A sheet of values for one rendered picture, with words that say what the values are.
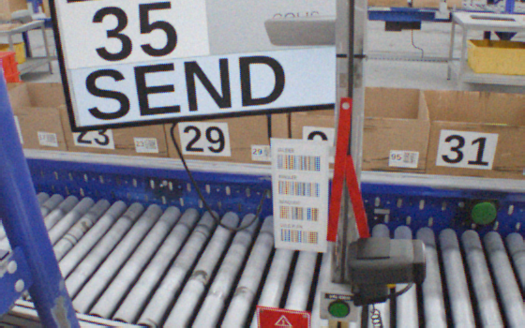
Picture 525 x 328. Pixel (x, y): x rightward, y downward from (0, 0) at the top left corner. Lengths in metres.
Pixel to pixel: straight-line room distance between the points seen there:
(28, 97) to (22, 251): 1.79
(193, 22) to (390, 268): 0.47
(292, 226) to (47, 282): 0.47
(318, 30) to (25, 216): 0.52
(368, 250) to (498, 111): 1.02
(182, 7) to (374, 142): 0.77
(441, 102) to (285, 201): 0.97
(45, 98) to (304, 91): 1.47
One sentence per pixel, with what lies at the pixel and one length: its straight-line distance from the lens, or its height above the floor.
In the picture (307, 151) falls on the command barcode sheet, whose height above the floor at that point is 1.23.
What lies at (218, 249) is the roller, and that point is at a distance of 1.28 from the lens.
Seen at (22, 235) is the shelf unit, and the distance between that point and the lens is 0.32.
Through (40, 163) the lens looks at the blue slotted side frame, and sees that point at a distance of 1.70.
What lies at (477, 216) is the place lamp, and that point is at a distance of 1.36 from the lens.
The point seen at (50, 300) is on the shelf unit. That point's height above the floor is 1.29.
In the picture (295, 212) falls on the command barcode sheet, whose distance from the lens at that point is 0.71.
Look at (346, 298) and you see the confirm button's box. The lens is 0.78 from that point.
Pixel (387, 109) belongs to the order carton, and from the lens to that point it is 1.58.
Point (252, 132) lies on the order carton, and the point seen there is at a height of 0.99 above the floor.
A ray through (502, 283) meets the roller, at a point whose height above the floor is 0.74.
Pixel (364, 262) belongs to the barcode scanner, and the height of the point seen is 1.08.
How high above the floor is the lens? 1.51
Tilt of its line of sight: 25 degrees down
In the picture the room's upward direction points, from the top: 3 degrees counter-clockwise
